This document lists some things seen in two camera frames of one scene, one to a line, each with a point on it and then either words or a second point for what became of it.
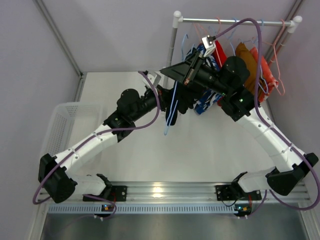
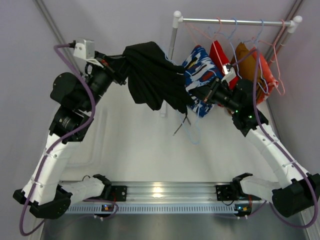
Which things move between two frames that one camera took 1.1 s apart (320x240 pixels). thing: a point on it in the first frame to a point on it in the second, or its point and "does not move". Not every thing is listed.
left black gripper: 165,95 to 116,69
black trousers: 181,98 to 154,78
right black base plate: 234,192 does not move
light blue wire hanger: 166,128 to 199,121
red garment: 220,55 does not move
